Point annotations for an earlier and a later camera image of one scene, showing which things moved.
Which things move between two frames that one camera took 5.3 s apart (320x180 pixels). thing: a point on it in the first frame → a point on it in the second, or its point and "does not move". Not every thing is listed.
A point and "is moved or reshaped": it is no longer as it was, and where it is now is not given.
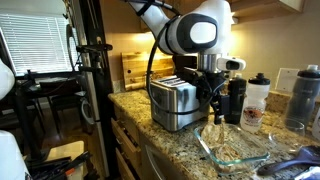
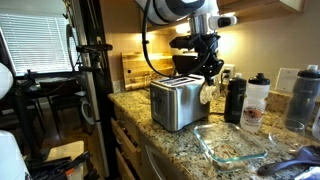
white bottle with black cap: x=257 y=91 does not move
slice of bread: x=212 y=134 is moved or reshaped
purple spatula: x=307 y=155 does not move
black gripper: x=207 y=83 → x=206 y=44
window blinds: x=39 y=43 does not move
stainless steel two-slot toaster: x=174 y=104 does not move
